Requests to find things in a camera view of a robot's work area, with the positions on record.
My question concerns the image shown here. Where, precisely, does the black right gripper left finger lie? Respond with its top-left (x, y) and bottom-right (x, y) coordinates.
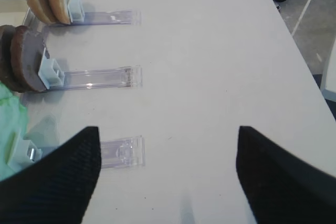
top-left (1, 126), bottom-right (101, 223)

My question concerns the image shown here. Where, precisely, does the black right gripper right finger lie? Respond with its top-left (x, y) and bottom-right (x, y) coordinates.
top-left (236, 126), bottom-right (335, 223)

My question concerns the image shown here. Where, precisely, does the green lettuce leaf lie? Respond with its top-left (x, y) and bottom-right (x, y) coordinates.
top-left (1, 83), bottom-right (28, 180)

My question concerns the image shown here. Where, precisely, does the white lettuce pusher block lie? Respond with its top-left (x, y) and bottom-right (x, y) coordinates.
top-left (7, 133), bottom-right (43, 172)

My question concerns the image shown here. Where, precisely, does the white patty pusher block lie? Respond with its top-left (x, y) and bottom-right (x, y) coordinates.
top-left (38, 47), bottom-right (65, 90)

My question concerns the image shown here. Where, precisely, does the white bun pusher block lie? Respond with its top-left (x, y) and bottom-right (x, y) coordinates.
top-left (68, 0), bottom-right (85, 23)

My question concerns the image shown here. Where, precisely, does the clear lettuce rack rail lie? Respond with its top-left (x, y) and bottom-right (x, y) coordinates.
top-left (100, 135), bottom-right (145, 169)

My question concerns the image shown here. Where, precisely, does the clear patty rack rail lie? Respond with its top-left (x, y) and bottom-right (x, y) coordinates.
top-left (50, 66), bottom-right (142, 91)

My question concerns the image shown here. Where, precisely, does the clear bun rack rail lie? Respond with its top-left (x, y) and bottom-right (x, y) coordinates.
top-left (23, 9), bottom-right (142, 28)

